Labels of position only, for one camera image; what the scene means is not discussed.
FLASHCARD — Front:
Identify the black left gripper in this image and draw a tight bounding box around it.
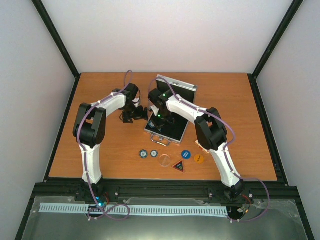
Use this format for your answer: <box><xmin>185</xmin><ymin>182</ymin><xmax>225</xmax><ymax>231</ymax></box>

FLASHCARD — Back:
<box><xmin>123</xmin><ymin>105</ymin><xmax>150</xmax><ymax>125</ymax></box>

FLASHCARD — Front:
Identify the aluminium poker case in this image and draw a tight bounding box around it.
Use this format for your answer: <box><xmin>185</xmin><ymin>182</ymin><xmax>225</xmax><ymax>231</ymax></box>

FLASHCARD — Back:
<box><xmin>144</xmin><ymin>75</ymin><xmax>198</xmax><ymax>147</ymax></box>

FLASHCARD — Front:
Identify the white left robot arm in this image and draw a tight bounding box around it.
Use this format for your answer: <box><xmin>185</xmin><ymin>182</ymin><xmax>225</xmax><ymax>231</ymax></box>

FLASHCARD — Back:
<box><xmin>72</xmin><ymin>83</ymin><xmax>148</xmax><ymax>202</ymax></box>

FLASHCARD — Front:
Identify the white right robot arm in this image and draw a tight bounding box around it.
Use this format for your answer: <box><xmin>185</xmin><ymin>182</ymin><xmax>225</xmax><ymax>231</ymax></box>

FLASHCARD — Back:
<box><xmin>148</xmin><ymin>89</ymin><xmax>245</xmax><ymax>198</ymax></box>

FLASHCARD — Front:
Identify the blue white poker chip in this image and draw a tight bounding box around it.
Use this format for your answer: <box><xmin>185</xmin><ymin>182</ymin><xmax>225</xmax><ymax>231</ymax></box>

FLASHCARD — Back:
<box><xmin>139</xmin><ymin>149</ymin><xmax>148</xmax><ymax>159</ymax></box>
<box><xmin>150</xmin><ymin>150</ymin><xmax>158</xmax><ymax>158</ymax></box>

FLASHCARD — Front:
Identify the clear round disc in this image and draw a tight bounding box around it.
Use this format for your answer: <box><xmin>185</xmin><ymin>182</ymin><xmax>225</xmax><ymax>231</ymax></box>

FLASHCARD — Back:
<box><xmin>158</xmin><ymin>154</ymin><xmax>171</xmax><ymax>167</ymax></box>

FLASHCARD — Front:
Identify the blue round token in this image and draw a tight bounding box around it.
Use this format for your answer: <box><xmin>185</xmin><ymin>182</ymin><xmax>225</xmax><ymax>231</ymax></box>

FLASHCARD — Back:
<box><xmin>181</xmin><ymin>150</ymin><xmax>192</xmax><ymax>160</ymax></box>

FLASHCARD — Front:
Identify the black red triangle token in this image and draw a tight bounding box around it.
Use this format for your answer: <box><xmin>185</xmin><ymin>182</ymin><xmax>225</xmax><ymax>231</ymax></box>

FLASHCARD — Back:
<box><xmin>172</xmin><ymin>160</ymin><xmax>185</xmax><ymax>173</ymax></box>

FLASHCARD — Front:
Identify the orange round token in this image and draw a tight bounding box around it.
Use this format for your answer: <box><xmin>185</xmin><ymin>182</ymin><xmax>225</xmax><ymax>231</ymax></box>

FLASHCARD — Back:
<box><xmin>194</xmin><ymin>154</ymin><xmax>205</xmax><ymax>164</ymax></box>

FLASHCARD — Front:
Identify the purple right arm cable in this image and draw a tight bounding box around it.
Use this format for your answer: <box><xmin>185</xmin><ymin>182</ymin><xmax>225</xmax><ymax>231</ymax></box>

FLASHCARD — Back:
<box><xmin>150</xmin><ymin>80</ymin><xmax>271</xmax><ymax>222</ymax></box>

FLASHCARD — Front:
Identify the black aluminium frame rail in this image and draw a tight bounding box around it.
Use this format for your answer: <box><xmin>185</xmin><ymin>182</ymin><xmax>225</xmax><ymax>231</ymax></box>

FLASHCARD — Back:
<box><xmin>47</xmin><ymin>177</ymin><xmax>301</xmax><ymax>203</ymax></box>

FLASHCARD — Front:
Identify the white cable duct strip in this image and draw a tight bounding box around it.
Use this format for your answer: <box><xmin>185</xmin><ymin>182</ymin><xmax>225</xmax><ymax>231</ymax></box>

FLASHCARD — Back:
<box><xmin>38</xmin><ymin>203</ymin><xmax>228</xmax><ymax>218</ymax></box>

